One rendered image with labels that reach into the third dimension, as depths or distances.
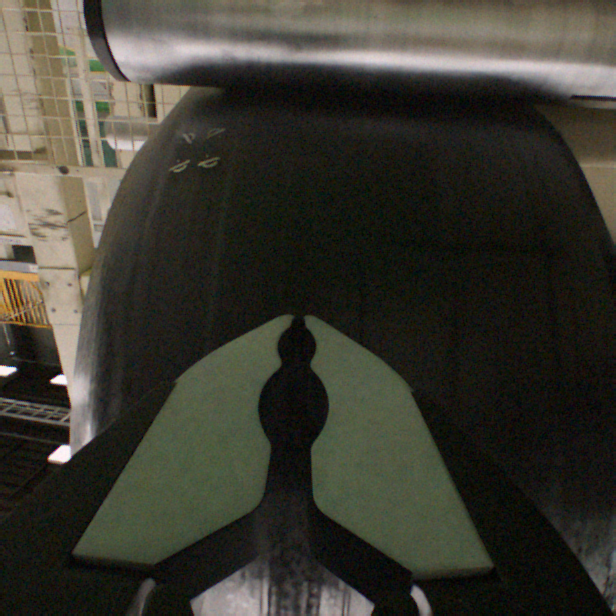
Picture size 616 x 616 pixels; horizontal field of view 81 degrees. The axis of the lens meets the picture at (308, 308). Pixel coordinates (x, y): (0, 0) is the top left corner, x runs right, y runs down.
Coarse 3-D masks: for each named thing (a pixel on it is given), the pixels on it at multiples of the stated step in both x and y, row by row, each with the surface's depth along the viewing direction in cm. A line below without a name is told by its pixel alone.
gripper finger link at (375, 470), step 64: (320, 320) 11; (320, 384) 9; (384, 384) 9; (320, 448) 7; (384, 448) 7; (320, 512) 6; (384, 512) 6; (448, 512) 6; (384, 576) 6; (448, 576) 5
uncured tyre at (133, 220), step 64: (256, 128) 18; (320, 128) 18; (384, 128) 18; (448, 128) 18; (512, 128) 18; (128, 192) 18; (192, 192) 16; (256, 192) 16; (320, 192) 16; (384, 192) 16; (448, 192) 16; (512, 192) 16; (576, 192) 17; (128, 256) 15; (192, 256) 14; (256, 256) 15; (320, 256) 15; (384, 256) 15; (448, 256) 15; (512, 256) 15; (576, 256) 15; (128, 320) 14; (192, 320) 14; (256, 320) 14; (384, 320) 14; (448, 320) 14; (512, 320) 14; (576, 320) 14; (128, 384) 14; (448, 384) 14; (512, 384) 14; (576, 384) 14; (512, 448) 14; (576, 448) 14; (576, 512) 14; (256, 576) 14; (320, 576) 14
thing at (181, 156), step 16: (192, 128) 18; (208, 128) 17; (224, 128) 17; (176, 144) 17; (192, 144) 17; (208, 144) 17; (224, 144) 17; (176, 160) 17; (192, 160) 16; (208, 160) 16; (224, 160) 16; (176, 176) 16; (192, 176) 16; (208, 176) 16
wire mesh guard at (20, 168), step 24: (24, 96) 60; (72, 96) 60; (144, 96) 60; (24, 120) 62; (96, 120) 62; (120, 120) 62; (48, 144) 63; (0, 168) 64; (24, 168) 64; (48, 168) 64; (72, 168) 64; (96, 168) 64; (120, 168) 64
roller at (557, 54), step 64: (128, 0) 16; (192, 0) 16; (256, 0) 16; (320, 0) 16; (384, 0) 16; (448, 0) 16; (512, 0) 17; (576, 0) 17; (128, 64) 18; (192, 64) 17; (256, 64) 17; (320, 64) 17; (384, 64) 17; (448, 64) 17; (512, 64) 17; (576, 64) 17
